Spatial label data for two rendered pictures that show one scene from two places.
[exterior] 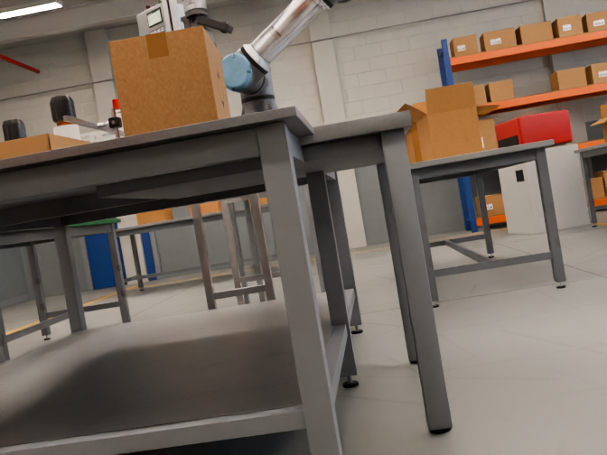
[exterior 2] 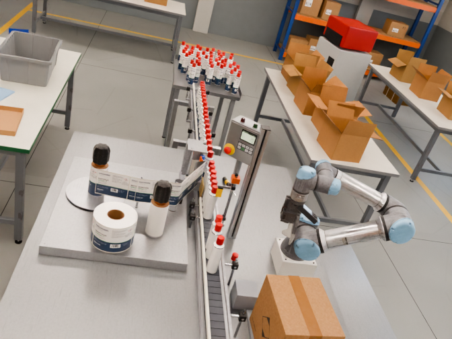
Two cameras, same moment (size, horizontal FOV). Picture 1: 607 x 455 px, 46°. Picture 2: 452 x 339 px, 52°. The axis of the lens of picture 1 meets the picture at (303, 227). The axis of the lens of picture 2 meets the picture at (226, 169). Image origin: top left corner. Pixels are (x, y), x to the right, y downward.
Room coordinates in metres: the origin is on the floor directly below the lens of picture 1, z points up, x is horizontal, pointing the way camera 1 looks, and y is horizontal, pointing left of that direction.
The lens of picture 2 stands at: (0.79, 1.13, 2.36)
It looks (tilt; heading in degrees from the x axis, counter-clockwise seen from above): 29 degrees down; 341
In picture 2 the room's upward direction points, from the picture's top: 16 degrees clockwise
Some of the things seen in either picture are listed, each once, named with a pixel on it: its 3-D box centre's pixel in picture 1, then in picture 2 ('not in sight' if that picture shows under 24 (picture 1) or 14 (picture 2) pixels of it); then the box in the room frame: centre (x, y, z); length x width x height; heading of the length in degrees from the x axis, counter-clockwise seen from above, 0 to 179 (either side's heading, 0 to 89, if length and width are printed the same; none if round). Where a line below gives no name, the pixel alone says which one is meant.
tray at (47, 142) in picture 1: (25, 157); not in sight; (1.65, 0.60, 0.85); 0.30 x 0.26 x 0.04; 174
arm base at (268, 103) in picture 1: (260, 112); (297, 243); (2.46, 0.08, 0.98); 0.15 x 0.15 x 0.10
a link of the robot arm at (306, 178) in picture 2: not in sight; (305, 179); (2.36, 0.23, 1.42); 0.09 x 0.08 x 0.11; 74
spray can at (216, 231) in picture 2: not in sight; (214, 241); (2.44, 0.52, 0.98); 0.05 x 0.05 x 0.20
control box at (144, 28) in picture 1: (163, 33); (245, 140); (2.74, 0.41, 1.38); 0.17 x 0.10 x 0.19; 49
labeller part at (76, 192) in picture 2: not in sight; (96, 193); (2.87, 1.08, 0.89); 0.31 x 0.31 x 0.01
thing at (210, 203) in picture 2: not in sight; (211, 202); (2.75, 0.49, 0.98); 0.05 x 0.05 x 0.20
